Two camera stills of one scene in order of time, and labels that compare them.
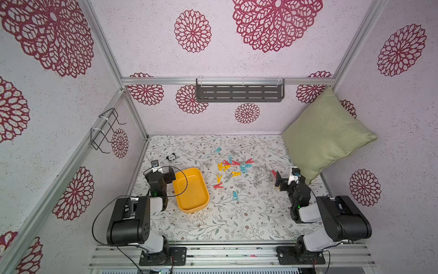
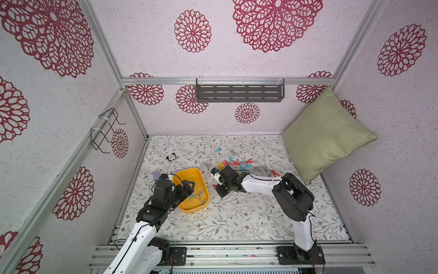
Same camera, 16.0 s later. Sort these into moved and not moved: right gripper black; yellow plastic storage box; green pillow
Moved: right gripper black
Not moved: green pillow; yellow plastic storage box
